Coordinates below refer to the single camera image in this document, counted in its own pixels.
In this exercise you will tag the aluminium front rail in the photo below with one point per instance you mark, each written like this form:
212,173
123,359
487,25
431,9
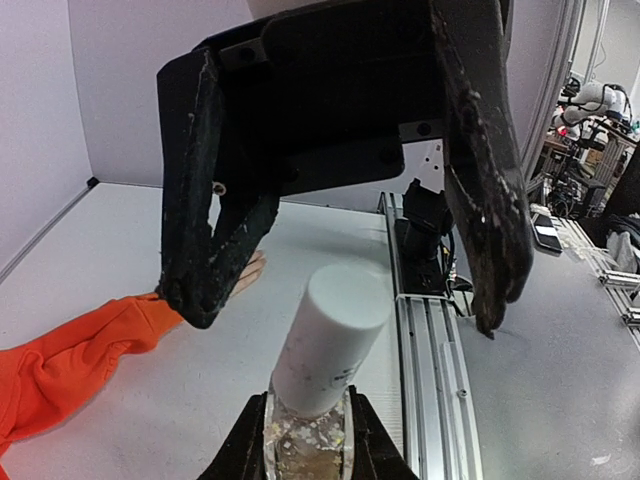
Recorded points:
440,430

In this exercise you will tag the background lab robot arm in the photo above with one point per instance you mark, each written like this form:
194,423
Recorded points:
577,104

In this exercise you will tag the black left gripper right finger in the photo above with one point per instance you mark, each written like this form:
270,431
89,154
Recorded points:
376,456

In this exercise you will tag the orange sweatshirt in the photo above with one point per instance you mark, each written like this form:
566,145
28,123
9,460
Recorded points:
48,379

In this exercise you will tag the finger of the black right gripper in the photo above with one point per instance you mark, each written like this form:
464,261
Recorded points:
216,207
484,184

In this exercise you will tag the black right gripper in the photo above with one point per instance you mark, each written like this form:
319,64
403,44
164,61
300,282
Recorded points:
327,95

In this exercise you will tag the mannequin hand with nails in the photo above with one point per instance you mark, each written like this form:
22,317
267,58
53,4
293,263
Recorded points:
251,272

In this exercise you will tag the black smartphone on table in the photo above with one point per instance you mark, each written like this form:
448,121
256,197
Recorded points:
545,234

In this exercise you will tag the white nail polish cap brush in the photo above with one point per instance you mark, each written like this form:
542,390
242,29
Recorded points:
339,318

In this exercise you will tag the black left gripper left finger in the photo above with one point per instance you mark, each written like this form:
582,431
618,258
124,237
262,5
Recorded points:
241,455

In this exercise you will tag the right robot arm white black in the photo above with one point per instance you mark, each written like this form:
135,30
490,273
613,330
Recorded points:
430,225

